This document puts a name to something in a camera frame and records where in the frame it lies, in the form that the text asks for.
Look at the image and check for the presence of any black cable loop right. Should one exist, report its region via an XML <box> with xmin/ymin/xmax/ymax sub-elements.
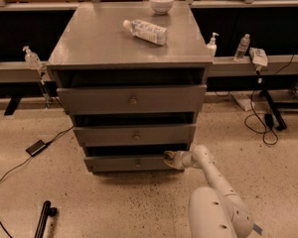
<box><xmin>243</xmin><ymin>54</ymin><xmax>297</xmax><ymax>147</ymax></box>

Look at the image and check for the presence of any flat white paper pad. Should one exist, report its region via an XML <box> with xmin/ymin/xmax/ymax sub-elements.
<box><xmin>232</xmin><ymin>93</ymin><xmax>253</xmax><ymax>111</ymax></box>

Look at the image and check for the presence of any black adapter cable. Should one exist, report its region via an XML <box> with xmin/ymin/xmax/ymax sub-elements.
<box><xmin>0</xmin><ymin>125</ymin><xmax>75</xmax><ymax>192</ymax></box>

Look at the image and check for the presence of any grey top drawer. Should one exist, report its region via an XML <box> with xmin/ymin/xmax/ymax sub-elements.
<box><xmin>58</xmin><ymin>84</ymin><xmax>206</xmax><ymax>115</ymax></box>

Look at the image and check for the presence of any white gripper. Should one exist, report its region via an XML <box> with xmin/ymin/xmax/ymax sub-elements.
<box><xmin>164</xmin><ymin>151</ymin><xmax>195</xmax><ymax>170</ymax></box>

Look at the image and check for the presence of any black bracket left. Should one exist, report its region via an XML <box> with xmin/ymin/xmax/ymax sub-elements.
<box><xmin>4</xmin><ymin>96</ymin><xmax>21</xmax><ymax>116</ymax></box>

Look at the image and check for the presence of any white plastic bag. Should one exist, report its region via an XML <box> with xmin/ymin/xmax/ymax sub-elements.
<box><xmin>249</xmin><ymin>48</ymin><xmax>268</xmax><ymax>66</ymax></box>

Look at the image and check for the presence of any black table leg right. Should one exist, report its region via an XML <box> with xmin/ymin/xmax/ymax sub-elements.
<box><xmin>258</xmin><ymin>78</ymin><xmax>287</xmax><ymax>131</ymax></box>

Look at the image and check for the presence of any clear pump bottle left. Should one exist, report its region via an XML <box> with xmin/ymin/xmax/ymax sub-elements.
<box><xmin>23</xmin><ymin>46</ymin><xmax>43</xmax><ymax>69</ymax></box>

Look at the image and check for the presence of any grey shelf rail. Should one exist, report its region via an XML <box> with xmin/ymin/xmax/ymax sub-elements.
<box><xmin>0</xmin><ymin>55</ymin><xmax>298</xmax><ymax>83</ymax></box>

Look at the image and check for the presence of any black power adapter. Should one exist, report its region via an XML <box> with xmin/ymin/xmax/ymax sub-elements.
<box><xmin>26</xmin><ymin>140</ymin><xmax>47</xmax><ymax>157</ymax></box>

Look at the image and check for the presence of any grey bottom drawer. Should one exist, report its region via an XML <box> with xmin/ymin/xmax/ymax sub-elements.
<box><xmin>84</xmin><ymin>155</ymin><xmax>175</xmax><ymax>173</ymax></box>

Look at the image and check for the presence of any blue tape cross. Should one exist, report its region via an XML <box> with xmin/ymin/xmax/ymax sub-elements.
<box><xmin>253</xmin><ymin>223</ymin><xmax>262</xmax><ymax>235</ymax></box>

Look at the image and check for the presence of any white bowl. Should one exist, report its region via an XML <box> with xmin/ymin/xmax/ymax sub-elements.
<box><xmin>149</xmin><ymin>0</ymin><xmax>175</xmax><ymax>15</ymax></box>

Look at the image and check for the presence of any grey middle drawer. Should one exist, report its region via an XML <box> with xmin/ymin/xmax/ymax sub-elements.
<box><xmin>74</xmin><ymin>124</ymin><xmax>196</xmax><ymax>147</ymax></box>

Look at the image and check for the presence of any grey drawer cabinet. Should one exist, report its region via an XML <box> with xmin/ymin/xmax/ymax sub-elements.
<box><xmin>46</xmin><ymin>1</ymin><xmax>214</xmax><ymax>175</ymax></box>

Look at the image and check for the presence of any lying clear water bottle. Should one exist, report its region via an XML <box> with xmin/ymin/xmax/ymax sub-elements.
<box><xmin>123</xmin><ymin>20</ymin><xmax>167</xmax><ymax>46</ymax></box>

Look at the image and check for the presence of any grey drawer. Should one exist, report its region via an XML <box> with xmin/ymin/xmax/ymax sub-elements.
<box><xmin>74</xmin><ymin>124</ymin><xmax>196</xmax><ymax>147</ymax></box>
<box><xmin>84</xmin><ymin>155</ymin><xmax>175</xmax><ymax>173</ymax></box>
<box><xmin>58</xmin><ymin>84</ymin><xmax>206</xmax><ymax>115</ymax></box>

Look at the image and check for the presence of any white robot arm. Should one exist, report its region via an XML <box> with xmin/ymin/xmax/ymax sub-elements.
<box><xmin>164</xmin><ymin>145</ymin><xmax>253</xmax><ymax>238</ymax></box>

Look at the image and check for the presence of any white pump sanitizer bottle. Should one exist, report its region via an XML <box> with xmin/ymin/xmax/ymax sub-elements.
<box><xmin>207</xmin><ymin>33</ymin><xmax>219</xmax><ymax>57</ymax></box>

